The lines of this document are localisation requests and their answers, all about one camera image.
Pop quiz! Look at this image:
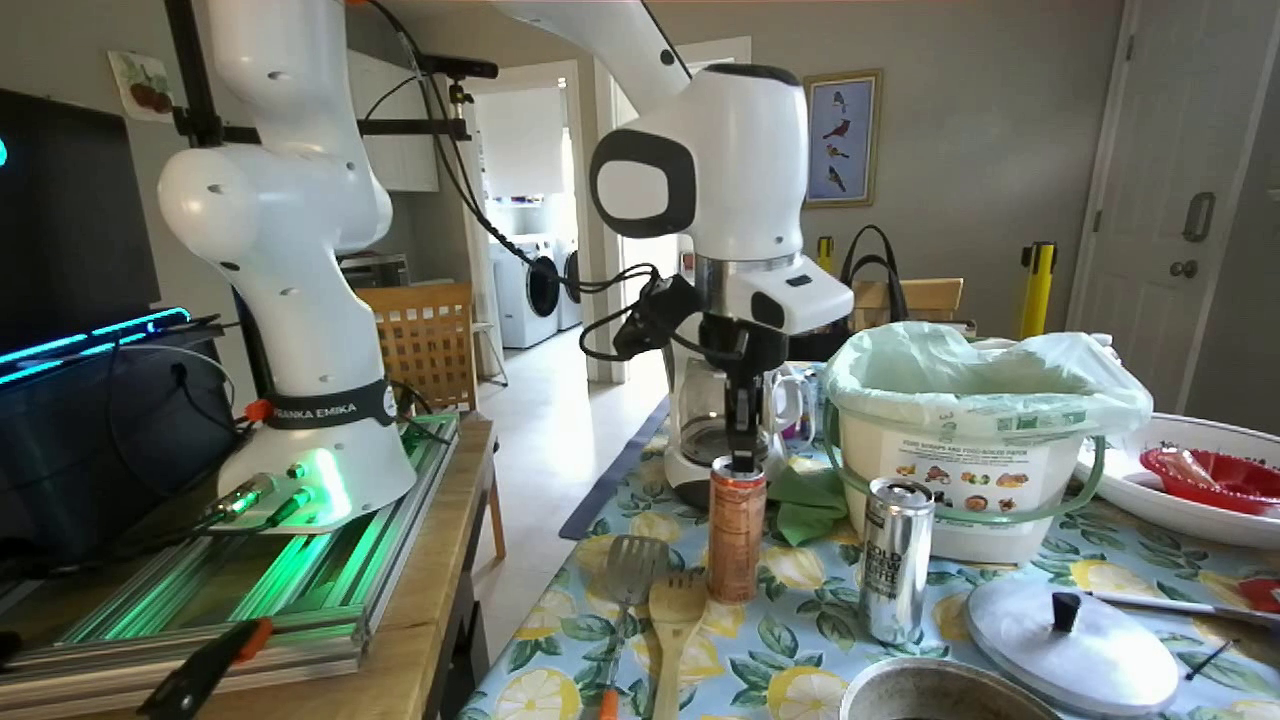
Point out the framed bird picture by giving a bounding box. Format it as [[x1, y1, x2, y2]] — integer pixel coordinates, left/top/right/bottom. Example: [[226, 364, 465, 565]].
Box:
[[802, 68, 884, 210]]

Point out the white oval dish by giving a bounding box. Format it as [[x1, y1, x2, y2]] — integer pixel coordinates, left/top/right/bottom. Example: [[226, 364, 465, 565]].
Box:
[[1074, 411, 1280, 550]]

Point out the red bowl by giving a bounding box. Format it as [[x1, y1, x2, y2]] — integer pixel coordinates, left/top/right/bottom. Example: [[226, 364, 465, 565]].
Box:
[[1139, 445, 1280, 517]]

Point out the brown can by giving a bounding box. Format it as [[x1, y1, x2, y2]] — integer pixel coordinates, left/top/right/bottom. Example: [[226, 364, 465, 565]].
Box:
[[707, 455, 769, 605]]

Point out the black bag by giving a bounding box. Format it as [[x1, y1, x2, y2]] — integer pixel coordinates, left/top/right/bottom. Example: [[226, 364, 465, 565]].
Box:
[[812, 224, 912, 363]]

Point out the row of washing machines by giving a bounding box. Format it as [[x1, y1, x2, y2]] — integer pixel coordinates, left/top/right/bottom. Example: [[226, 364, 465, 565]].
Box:
[[488, 233, 584, 350]]

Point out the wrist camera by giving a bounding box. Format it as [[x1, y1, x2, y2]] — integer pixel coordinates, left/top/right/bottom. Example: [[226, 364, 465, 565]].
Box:
[[612, 274, 703, 362]]

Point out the knife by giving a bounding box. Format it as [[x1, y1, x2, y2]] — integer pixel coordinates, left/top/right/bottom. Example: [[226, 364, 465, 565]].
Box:
[[1084, 588, 1280, 629]]

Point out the lemon print tablecloth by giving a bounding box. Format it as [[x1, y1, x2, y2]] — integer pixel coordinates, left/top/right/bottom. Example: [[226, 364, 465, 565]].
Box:
[[455, 398, 1280, 720]]

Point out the metal slotted spatula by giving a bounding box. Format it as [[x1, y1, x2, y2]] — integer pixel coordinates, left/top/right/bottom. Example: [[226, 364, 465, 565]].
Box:
[[597, 534, 671, 720]]

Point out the white door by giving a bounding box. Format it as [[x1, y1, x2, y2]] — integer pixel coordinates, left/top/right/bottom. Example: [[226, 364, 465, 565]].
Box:
[[1064, 0, 1280, 417]]

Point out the fruit picture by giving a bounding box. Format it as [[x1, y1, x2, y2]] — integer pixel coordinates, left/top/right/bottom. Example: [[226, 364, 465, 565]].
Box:
[[107, 50, 177, 124]]

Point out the green bin liner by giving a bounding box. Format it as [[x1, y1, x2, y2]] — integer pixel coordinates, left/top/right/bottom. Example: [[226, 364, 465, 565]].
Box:
[[824, 322, 1155, 443]]

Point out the black case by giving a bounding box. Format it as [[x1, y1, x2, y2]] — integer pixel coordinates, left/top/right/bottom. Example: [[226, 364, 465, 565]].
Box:
[[0, 328, 243, 566]]

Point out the silver can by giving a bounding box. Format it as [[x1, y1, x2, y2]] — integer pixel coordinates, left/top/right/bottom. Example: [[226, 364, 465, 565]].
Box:
[[858, 477, 938, 646]]

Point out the black and orange clamp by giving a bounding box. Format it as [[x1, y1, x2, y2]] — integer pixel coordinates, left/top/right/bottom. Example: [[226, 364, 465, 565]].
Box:
[[135, 615, 276, 720]]

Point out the metal pot lid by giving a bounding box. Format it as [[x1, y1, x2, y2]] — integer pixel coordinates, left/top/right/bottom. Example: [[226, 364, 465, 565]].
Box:
[[964, 574, 1182, 717]]

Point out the wooden spatula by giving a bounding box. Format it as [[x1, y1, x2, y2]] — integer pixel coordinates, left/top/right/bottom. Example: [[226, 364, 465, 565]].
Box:
[[647, 569, 711, 720]]

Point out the metal pot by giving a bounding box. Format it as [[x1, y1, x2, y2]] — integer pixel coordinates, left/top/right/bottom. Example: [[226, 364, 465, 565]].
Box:
[[838, 656, 1067, 720]]

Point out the white bin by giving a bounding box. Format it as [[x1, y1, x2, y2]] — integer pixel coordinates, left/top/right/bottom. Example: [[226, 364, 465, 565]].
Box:
[[822, 322, 1156, 567]]

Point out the coffee maker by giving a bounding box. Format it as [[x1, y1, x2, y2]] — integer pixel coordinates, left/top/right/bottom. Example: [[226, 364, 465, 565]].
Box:
[[662, 352, 817, 508]]

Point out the wooden lattice chair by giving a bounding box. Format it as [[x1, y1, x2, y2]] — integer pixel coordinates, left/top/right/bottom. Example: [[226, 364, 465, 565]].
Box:
[[357, 281, 508, 559]]

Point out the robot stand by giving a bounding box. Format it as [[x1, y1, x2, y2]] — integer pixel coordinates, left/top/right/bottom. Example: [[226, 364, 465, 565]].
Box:
[[0, 413, 501, 720]]

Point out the green cloth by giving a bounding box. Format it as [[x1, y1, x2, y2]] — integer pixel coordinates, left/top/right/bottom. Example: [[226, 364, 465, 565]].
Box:
[[765, 464, 852, 547]]

